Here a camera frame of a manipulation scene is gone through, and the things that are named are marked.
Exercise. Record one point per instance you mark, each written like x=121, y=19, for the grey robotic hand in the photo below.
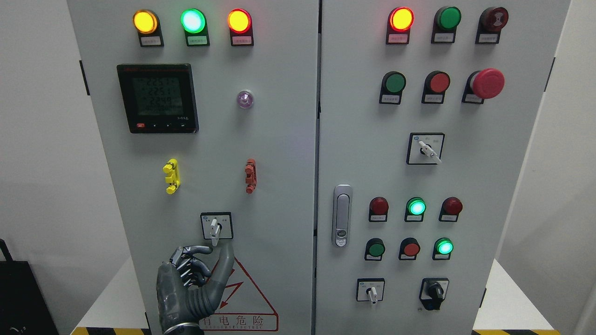
x=187, y=290

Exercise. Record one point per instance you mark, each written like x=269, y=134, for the yellow test terminal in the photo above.
x=172, y=176

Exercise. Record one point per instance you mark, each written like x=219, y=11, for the robot forearm silver cuff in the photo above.
x=185, y=328

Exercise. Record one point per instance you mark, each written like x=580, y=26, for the grey left cabinet door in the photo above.
x=273, y=226

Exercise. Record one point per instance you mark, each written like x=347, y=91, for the white-handled rotary switch door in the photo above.
x=217, y=226

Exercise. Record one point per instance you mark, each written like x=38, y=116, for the red push button upper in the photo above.
x=435, y=86

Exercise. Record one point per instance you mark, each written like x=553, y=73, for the dark red indicator light left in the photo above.
x=379, y=209

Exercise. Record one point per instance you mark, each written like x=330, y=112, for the green lit push button lower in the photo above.
x=442, y=249

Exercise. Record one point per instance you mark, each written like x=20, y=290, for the green push button upper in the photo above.
x=392, y=86

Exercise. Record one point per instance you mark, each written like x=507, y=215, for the red lit indicator light right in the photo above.
x=399, y=24

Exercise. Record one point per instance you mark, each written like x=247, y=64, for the red emergency stop mushroom button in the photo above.
x=482, y=85

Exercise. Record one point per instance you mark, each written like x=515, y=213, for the red push button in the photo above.
x=409, y=249
x=435, y=86

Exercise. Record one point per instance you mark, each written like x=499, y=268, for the small purple clear lamp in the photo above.
x=245, y=99

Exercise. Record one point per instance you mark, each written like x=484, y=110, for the dark red indicator light right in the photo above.
x=450, y=210

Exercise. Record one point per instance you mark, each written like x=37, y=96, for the black digital power meter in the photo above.
x=158, y=98

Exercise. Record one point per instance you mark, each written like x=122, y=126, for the grey right cabinet door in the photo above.
x=365, y=144

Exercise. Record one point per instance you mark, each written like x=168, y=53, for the green unlit indicator top right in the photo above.
x=445, y=22

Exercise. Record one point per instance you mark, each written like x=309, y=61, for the grey cabinet door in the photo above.
x=273, y=226
x=365, y=144

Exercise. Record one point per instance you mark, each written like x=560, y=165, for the white-handled rotary switch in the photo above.
x=370, y=290
x=424, y=148

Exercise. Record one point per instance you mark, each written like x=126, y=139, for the red electric hazard warning sign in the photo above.
x=243, y=308

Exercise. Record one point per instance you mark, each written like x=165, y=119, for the white-handled rotary switch lower right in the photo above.
x=370, y=290

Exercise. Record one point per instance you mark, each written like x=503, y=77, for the red-orange indicator light left door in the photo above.
x=240, y=26

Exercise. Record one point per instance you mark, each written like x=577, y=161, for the white-handled rotary switch upper right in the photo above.
x=424, y=148

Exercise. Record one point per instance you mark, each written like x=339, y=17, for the red push button lower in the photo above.
x=409, y=249

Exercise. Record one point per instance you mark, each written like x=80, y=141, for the green lit indicator middle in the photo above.
x=414, y=210

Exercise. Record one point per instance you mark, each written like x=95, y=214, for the dark red indicator light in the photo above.
x=450, y=210
x=379, y=209

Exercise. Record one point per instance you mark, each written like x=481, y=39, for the dark red buzzer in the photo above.
x=491, y=22

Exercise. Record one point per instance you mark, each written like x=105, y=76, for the red test terminal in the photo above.
x=250, y=176

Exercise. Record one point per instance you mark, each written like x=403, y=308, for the yellow indicator light top left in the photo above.
x=148, y=28

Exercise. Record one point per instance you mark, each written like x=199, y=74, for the chrome cabinet door handle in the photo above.
x=342, y=198

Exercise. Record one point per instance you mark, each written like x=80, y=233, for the black knob selector switch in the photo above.
x=433, y=292

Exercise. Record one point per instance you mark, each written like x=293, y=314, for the white platform base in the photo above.
x=505, y=309

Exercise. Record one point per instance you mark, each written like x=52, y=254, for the black bag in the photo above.
x=23, y=310

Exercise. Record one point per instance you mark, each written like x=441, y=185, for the green lit indicator light left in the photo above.
x=195, y=28

